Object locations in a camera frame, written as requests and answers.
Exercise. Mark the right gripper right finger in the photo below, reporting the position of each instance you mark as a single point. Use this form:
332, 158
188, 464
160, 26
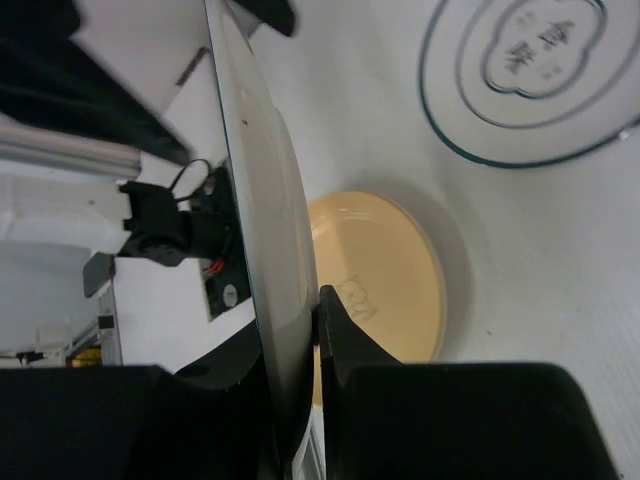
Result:
384, 419

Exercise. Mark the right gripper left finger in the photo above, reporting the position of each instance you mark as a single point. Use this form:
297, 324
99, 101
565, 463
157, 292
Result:
138, 422

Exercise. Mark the cream plate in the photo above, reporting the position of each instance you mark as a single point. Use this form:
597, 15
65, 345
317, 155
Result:
446, 241

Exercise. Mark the tan rimmed patterned plate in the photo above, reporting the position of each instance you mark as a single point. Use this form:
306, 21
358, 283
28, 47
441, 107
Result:
384, 269

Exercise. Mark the green rimmed lettered plate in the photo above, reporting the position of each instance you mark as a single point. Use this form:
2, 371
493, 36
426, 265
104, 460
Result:
275, 228

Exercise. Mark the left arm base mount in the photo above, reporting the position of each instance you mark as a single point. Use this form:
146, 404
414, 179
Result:
202, 225

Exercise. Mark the aluminium front rail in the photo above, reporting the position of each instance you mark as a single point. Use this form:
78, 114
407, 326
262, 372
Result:
44, 148

